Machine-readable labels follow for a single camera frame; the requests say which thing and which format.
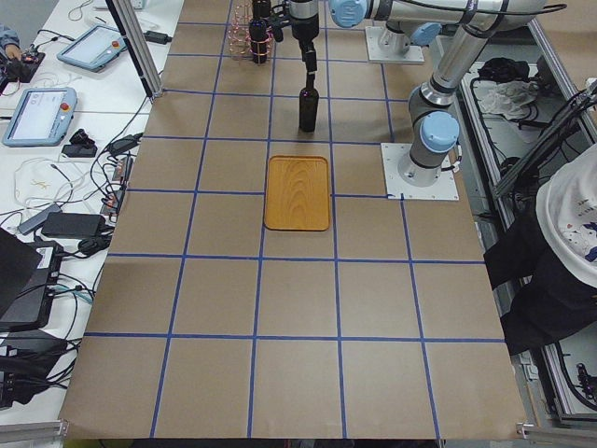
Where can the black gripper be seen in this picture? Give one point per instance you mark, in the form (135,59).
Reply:
(305,24)

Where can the dark wine bottle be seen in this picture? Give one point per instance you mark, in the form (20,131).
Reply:
(261,9)
(259,40)
(308,107)

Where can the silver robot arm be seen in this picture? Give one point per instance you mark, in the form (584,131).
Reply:
(349,13)
(477,21)

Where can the wooden tray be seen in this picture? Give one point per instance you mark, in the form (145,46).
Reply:
(297,194)

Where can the blue teach pendant far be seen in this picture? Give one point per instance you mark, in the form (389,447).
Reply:
(94,49)

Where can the blue teach pendant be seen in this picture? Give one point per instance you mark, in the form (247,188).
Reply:
(94,49)
(42,117)

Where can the black handheld device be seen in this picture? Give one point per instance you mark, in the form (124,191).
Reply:
(80,146)

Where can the blue teach pendant near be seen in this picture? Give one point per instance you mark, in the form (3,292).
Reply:
(42,117)

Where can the black power adapter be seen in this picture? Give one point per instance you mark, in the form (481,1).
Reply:
(72,226)

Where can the person in white shirt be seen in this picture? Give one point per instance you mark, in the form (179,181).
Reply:
(553,244)

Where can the black laptop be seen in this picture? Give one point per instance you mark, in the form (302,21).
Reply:
(28,273)

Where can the copper wire bottle basket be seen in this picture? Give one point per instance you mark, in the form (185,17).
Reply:
(238,33)

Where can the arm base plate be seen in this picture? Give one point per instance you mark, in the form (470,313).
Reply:
(404,180)
(387,46)

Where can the aluminium frame post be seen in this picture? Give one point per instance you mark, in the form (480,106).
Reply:
(130,29)

